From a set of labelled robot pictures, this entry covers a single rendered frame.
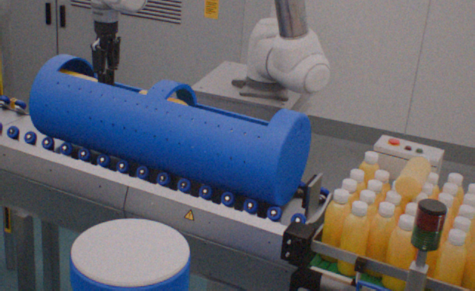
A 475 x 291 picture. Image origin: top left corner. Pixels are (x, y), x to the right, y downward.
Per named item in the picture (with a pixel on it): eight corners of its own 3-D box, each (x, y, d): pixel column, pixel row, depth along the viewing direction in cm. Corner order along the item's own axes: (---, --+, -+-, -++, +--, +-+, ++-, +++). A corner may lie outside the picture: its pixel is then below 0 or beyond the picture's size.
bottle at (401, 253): (405, 295, 181) (418, 234, 174) (378, 287, 184) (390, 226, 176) (410, 280, 188) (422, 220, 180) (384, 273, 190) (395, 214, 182)
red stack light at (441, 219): (417, 214, 158) (420, 198, 156) (446, 222, 155) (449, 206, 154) (410, 226, 152) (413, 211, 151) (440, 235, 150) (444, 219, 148)
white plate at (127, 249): (163, 210, 184) (163, 214, 185) (58, 229, 172) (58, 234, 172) (208, 267, 162) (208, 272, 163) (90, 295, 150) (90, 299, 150)
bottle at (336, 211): (315, 257, 194) (323, 198, 187) (324, 246, 200) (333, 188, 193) (338, 266, 191) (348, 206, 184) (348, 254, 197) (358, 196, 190)
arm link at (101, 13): (84, 1, 214) (84, 21, 216) (109, 7, 210) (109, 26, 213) (102, -3, 221) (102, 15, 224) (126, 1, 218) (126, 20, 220)
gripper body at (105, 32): (104, 15, 223) (104, 43, 227) (87, 20, 216) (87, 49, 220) (123, 19, 220) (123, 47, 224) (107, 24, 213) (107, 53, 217)
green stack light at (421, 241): (413, 233, 160) (417, 214, 158) (441, 241, 157) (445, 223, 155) (407, 246, 154) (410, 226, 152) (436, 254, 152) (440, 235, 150)
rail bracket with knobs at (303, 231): (291, 248, 198) (295, 216, 194) (315, 255, 195) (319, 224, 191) (277, 265, 190) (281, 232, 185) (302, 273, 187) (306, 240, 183)
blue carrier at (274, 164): (84, 116, 257) (79, 43, 243) (307, 180, 224) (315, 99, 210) (32, 149, 234) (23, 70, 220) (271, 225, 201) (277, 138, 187)
